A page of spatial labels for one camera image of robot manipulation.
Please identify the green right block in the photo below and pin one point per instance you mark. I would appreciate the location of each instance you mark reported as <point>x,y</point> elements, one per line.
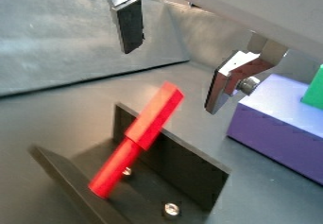
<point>312,96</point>

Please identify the black angle bracket holder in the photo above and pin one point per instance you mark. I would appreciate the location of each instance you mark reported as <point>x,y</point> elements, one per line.
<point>172,188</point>

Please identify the purple base board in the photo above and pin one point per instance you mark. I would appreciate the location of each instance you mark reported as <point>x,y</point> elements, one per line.
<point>279,126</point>

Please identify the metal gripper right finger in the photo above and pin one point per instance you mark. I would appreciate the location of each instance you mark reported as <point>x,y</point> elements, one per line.
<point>235,73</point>

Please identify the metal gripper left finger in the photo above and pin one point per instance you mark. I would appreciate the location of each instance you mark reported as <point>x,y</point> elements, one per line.
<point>127,16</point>

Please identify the red peg object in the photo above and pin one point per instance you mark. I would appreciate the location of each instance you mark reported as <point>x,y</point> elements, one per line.
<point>140,135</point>

